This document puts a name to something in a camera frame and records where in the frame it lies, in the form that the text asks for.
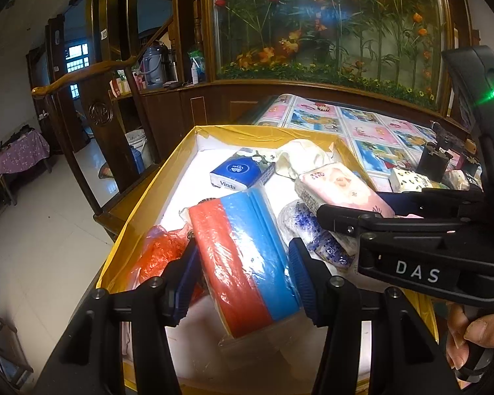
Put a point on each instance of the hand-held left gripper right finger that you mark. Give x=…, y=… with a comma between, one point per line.
x=308, y=286

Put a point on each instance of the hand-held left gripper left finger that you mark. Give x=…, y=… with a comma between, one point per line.
x=185, y=282

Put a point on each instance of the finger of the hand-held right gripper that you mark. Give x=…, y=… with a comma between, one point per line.
x=370, y=224
x=440, y=201

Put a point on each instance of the lemon print tissue pack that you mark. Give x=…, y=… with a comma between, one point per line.
x=409, y=181

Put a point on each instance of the orange plastic bag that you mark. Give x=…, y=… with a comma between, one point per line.
x=164, y=247

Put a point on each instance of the pink tissue pack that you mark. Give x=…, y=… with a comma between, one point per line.
x=341, y=187

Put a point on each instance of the blue patterned plastic pack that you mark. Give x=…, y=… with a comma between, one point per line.
x=313, y=238

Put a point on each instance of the red and blue plastic pack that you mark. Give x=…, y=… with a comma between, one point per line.
x=238, y=259

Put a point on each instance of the yellow taped cardboard box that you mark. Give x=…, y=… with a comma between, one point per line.
x=230, y=135

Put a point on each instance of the person's right hand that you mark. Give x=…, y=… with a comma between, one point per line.
x=483, y=331

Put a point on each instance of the black metal device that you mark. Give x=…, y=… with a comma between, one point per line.
x=446, y=135

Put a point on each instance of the crumpled white cloth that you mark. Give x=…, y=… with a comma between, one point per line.
x=302, y=156

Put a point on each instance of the printed cartoon tablecloth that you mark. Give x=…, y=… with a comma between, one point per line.
x=354, y=127

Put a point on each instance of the blue tissue pack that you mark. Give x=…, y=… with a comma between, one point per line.
x=238, y=173

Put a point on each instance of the white bucket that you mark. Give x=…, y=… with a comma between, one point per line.
x=140, y=148

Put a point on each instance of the wooden chair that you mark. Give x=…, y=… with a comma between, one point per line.
x=103, y=131

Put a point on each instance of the table with purple cloth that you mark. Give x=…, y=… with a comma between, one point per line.
x=22, y=152

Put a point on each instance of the white spray bottle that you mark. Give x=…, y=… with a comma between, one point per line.
x=195, y=70

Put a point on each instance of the blue thermos jug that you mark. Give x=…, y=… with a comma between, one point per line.
x=155, y=66

